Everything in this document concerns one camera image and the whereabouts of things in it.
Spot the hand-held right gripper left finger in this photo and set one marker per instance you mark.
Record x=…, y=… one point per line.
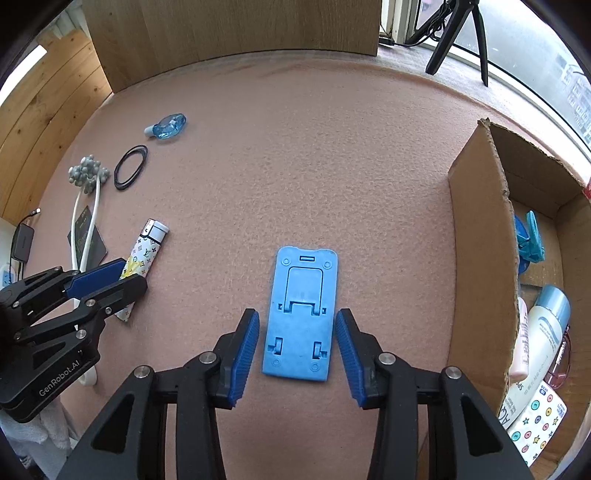
x=242, y=355

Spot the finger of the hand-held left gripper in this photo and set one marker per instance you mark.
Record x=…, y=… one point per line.
x=97, y=277
x=124, y=290

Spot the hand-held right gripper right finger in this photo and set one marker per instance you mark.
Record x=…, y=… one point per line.
x=351, y=360

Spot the black printed card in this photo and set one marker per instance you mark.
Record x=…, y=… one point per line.
x=90, y=240

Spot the patterned white lighter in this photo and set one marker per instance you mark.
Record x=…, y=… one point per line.
x=147, y=249

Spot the blue phone stand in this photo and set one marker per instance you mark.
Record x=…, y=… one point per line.
x=300, y=323

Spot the white massager grey knobbed balls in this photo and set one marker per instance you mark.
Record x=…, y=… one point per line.
x=87, y=173

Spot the cardboard box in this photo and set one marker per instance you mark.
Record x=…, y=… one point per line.
x=480, y=277

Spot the clear blue small bottle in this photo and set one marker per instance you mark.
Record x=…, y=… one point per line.
x=168, y=127

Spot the pink lotion bottle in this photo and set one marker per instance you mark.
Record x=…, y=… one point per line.
x=519, y=350

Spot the white bottle blue cap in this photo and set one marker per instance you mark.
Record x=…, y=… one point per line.
x=540, y=341

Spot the button print tissue pack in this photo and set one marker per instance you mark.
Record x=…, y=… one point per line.
x=535, y=424

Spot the person's white fuzzy clothing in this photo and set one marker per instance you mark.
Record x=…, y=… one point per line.
x=46, y=429

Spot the pine plank panel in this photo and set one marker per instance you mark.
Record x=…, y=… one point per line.
x=46, y=129

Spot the light wooden board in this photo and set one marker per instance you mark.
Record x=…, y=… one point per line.
x=231, y=32

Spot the black tripod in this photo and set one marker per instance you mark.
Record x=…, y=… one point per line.
x=445, y=41

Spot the white window frame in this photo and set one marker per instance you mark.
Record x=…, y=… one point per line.
x=531, y=87

